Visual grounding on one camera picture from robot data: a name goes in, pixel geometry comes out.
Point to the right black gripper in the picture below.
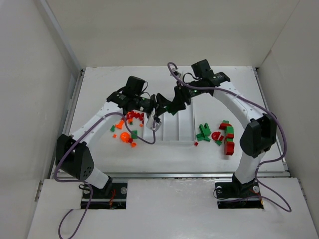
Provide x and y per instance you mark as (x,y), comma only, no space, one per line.
(178,98)

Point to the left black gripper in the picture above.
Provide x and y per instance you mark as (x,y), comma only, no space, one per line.
(151,106)

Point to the large green lego assembly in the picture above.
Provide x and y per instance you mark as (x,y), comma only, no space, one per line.
(205,133)

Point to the red green lego tower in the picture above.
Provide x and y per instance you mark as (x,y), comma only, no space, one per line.
(229,144)

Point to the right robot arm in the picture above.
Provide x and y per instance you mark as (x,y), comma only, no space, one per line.
(260,126)

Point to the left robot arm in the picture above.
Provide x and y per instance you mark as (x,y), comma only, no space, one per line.
(73,154)

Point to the white three-compartment tray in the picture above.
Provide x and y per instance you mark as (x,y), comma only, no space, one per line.
(178,129)

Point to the red lego pile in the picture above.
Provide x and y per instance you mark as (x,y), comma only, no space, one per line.
(130,116)

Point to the green square lego plate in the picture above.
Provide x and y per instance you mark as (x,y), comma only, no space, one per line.
(134,134)

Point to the orange cone lego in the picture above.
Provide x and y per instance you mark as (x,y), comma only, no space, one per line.
(119,125)

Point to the orange dome lego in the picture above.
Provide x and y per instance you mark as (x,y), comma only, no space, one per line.
(125,137)

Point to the red semicircle lego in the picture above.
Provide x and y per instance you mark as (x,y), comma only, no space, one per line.
(215,135)

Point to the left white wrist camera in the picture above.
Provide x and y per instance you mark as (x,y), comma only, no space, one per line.
(153,122)

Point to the aluminium rail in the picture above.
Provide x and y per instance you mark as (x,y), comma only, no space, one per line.
(192,175)

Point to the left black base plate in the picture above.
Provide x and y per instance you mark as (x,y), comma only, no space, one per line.
(115,199)

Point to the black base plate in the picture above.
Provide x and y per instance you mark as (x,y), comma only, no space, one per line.
(230,196)
(115,199)

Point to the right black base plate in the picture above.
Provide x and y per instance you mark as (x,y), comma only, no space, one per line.
(230,196)

